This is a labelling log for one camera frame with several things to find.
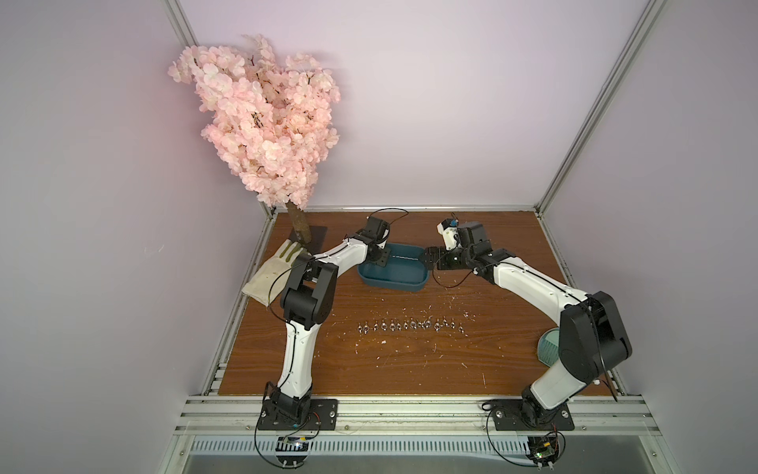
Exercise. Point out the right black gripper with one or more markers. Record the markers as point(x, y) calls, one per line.
point(441, 258)

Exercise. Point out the right small circuit board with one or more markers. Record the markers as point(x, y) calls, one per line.
point(543, 451)

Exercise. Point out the pink artificial blossom tree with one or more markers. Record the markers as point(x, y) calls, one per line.
point(272, 121)

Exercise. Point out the white green work glove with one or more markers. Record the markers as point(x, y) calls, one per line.
point(270, 278)

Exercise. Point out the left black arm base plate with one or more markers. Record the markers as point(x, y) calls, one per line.
point(308, 415)

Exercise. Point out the left small circuit board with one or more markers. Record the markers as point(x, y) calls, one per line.
point(292, 451)

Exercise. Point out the teal plastic dustpan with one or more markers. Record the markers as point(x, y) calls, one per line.
point(548, 347)

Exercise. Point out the aluminium front rail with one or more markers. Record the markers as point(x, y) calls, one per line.
point(422, 415)

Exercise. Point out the small circuit board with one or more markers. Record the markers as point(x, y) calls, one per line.
point(292, 451)
point(543, 451)

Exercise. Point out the teal plastic storage box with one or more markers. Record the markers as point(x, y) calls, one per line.
point(403, 271)

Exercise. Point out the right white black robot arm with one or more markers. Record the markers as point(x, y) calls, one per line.
point(592, 336)

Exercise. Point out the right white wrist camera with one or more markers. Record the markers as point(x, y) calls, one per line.
point(448, 230)

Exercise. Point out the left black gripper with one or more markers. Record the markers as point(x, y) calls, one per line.
point(385, 257)

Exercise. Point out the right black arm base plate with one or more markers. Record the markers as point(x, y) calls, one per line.
point(524, 415)

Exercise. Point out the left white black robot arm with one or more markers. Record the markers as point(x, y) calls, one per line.
point(306, 301)

